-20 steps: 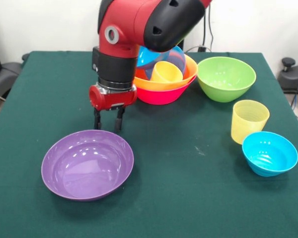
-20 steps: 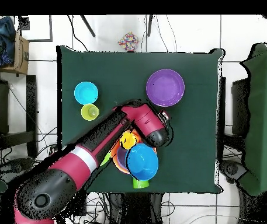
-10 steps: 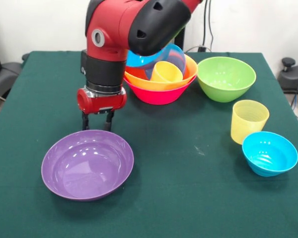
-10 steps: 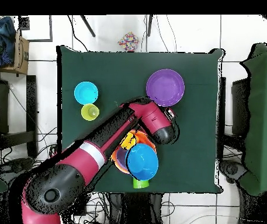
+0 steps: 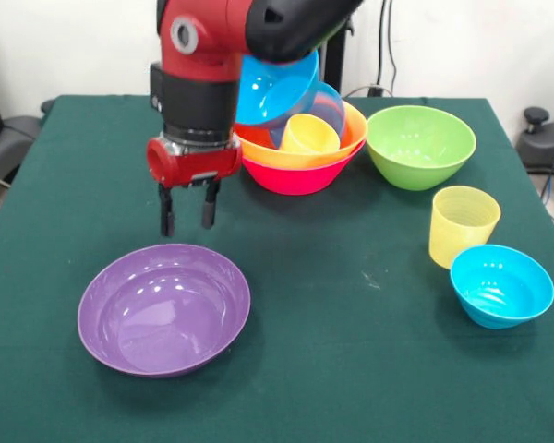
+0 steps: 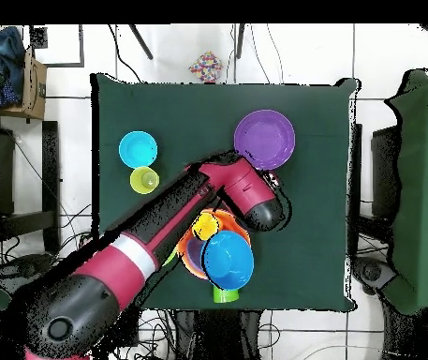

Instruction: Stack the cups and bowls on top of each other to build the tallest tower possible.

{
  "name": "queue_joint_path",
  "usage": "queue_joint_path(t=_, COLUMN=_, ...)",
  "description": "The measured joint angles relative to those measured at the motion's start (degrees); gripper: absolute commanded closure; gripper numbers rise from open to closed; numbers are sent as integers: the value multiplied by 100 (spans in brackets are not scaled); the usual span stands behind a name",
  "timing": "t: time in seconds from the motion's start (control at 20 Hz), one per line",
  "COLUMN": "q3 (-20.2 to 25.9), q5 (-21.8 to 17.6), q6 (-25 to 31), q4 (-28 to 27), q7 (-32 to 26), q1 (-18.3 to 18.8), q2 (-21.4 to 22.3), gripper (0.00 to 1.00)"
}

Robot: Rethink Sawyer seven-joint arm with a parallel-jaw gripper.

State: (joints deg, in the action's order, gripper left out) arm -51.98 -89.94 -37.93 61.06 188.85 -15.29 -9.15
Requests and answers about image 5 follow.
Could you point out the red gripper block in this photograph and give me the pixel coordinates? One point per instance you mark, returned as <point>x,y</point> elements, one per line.
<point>198,168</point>

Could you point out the purple plastic bowl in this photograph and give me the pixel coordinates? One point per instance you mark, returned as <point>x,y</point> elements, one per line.
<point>161,318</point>

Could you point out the large pink plastic bowl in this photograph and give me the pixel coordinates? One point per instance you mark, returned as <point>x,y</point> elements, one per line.
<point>295,180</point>

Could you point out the large blue plastic bowl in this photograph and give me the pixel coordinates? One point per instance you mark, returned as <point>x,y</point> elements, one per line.
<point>268,97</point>

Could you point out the yellow-orange plastic cup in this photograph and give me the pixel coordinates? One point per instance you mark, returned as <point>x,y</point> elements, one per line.
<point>311,134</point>

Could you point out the translucent blue ribbed bowl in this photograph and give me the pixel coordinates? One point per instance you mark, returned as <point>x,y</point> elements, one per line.
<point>330,106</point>

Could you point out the large orange plastic bowl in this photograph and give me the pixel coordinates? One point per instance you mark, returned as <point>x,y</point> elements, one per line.
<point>355,129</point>

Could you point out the translucent yellow plastic cup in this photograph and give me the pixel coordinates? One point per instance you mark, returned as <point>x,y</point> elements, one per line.
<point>461,221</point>

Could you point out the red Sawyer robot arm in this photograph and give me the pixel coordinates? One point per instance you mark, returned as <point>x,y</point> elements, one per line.
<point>198,92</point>

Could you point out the dark green tablecloth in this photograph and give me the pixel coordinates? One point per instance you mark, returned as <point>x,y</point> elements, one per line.
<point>51,277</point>

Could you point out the black office chair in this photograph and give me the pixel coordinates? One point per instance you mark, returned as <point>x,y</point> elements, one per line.
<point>14,134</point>

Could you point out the black power adapter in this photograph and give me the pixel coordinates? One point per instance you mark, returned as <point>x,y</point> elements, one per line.
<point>374,91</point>

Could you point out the green plastic bowl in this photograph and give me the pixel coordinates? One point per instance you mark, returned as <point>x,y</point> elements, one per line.
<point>420,147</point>

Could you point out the small cyan plastic bowl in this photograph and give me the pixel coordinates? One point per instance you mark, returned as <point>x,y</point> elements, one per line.
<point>503,286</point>

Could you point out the black swivel chair base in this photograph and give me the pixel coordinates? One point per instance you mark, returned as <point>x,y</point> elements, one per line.
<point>545,143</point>

